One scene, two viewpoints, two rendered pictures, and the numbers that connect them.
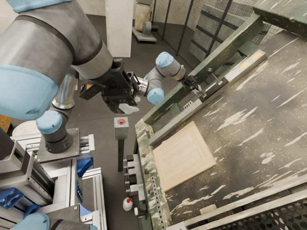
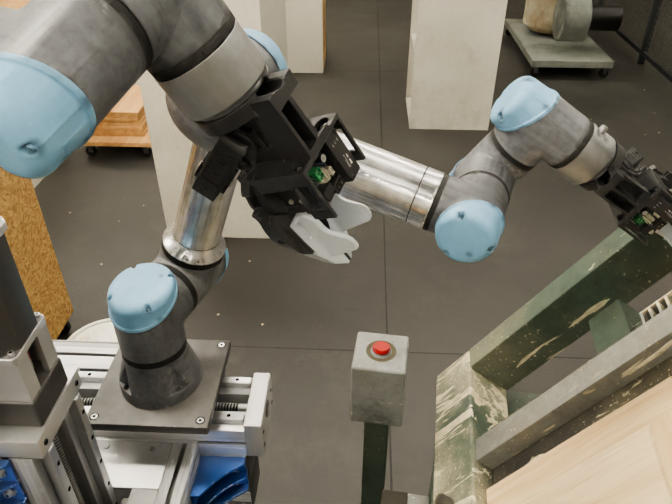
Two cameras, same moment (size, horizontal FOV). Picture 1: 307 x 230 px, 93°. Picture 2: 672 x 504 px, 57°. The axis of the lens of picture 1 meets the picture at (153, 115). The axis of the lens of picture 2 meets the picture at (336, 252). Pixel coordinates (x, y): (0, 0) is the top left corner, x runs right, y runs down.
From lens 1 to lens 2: 19 cm
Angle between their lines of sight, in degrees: 25
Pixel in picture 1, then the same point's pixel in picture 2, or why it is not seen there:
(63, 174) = (149, 485)
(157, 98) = (469, 236)
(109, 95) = (255, 177)
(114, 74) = (261, 109)
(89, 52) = (190, 46)
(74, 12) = not seen: outside the picture
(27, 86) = (31, 92)
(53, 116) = (155, 280)
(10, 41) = (27, 16)
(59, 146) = (155, 386)
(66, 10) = not seen: outside the picture
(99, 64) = (218, 79)
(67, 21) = not seen: outside the picture
